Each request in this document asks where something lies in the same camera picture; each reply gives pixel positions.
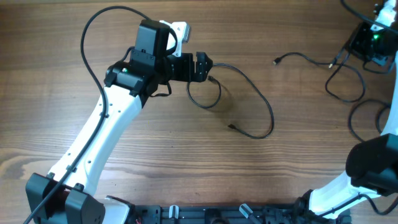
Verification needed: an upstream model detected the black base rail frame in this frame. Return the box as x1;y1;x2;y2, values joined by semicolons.
124;203;352;224

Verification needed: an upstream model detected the black thin USB cable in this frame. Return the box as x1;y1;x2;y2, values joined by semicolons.
347;98;392;143

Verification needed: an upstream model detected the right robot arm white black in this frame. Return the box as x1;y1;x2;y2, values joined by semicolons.
280;22;397;223

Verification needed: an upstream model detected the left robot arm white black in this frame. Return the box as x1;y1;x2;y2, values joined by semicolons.
25;19;213;223

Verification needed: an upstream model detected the black USB cable long loop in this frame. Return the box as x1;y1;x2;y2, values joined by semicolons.
186;63;275;140

